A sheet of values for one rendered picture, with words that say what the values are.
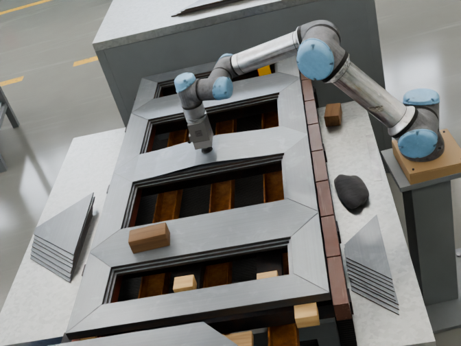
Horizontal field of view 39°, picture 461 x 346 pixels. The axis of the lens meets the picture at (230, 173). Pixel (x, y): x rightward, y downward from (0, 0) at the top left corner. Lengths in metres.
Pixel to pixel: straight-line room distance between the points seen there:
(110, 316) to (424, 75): 2.97
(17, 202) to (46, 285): 2.07
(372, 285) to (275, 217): 0.35
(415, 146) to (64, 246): 1.21
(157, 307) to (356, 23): 1.72
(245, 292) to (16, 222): 2.52
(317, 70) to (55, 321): 1.11
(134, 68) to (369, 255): 1.63
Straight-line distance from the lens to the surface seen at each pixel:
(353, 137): 2.57
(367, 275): 1.95
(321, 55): 1.96
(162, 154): 2.46
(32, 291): 2.26
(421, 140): 2.09
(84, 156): 2.86
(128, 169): 2.45
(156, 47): 3.09
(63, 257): 2.28
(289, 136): 2.34
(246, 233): 1.96
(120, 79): 3.19
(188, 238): 2.02
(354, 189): 2.25
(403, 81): 4.30
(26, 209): 4.18
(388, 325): 1.85
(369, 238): 2.04
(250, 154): 2.29
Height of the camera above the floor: 2.09
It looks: 34 degrees down
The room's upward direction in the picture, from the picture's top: 17 degrees counter-clockwise
